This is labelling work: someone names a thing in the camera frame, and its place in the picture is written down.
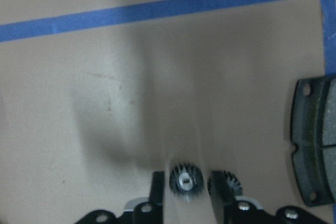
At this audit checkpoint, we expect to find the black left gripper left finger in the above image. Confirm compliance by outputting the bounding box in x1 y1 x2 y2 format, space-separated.
132 171 165 224

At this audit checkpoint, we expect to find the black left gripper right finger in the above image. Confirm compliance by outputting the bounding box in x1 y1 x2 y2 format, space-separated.
209 170 263 223

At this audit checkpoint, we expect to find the small black gear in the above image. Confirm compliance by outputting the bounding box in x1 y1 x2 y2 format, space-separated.
207 170 243 198
169 162 204 200

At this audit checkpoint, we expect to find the black brake pad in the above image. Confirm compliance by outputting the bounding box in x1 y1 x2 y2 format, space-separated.
290 75 335 207

